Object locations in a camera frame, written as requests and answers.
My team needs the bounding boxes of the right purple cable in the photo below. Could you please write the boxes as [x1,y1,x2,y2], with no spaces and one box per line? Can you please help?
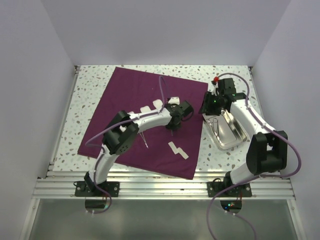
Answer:
[208,72,302,240]

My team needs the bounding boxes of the white zigzag tape strip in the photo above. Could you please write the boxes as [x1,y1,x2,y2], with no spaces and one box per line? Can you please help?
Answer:
[168,141,189,160]

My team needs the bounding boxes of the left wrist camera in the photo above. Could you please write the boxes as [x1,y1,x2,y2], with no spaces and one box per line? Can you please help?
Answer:
[167,96,180,105]

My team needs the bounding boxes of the white gauze pad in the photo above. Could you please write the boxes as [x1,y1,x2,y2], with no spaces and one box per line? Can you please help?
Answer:
[140,105,151,113]
[152,99,163,109]
[119,125,127,133]

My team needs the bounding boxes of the stainless steel tray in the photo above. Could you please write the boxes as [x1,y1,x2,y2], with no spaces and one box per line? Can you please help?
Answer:
[202,110,248,150]

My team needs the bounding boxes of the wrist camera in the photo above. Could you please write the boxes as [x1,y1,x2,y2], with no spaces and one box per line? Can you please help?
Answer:
[167,96,180,105]
[211,76,223,96]

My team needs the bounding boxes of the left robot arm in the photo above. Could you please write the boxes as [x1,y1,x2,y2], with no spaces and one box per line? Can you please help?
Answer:
[84,100,194,197]

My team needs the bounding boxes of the steel tweezers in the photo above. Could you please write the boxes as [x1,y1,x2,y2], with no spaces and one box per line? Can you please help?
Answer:
[211,117,220,137]

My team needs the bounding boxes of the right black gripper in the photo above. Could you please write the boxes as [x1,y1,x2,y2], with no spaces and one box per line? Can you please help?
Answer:
[199,91,225,117]

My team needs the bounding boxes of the purple cloth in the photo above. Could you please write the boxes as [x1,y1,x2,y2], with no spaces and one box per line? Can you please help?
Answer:
[77,67,208,180]

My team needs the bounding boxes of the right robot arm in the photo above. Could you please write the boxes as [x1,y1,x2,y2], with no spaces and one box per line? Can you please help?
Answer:
[199,77,288,197]

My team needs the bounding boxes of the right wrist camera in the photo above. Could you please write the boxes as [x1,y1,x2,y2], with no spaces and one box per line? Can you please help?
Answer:
[211,76,223,96]

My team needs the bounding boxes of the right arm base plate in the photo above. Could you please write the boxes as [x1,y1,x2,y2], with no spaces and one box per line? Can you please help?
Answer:
[206,178,253,198]

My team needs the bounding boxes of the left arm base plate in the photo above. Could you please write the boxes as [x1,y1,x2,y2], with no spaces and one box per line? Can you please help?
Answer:
[74,180,120,198]

